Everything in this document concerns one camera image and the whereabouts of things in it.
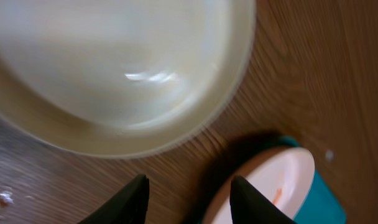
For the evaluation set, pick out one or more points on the white plate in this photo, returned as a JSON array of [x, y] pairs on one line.
[[120, 79], [270, 187]]

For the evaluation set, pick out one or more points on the teal plastic tray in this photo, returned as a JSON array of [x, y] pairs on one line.
[[319, 205]]

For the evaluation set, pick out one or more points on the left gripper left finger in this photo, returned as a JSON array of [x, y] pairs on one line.
[[128, 206]]

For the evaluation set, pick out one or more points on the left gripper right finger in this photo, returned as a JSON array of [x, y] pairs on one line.
[[249, 206]]

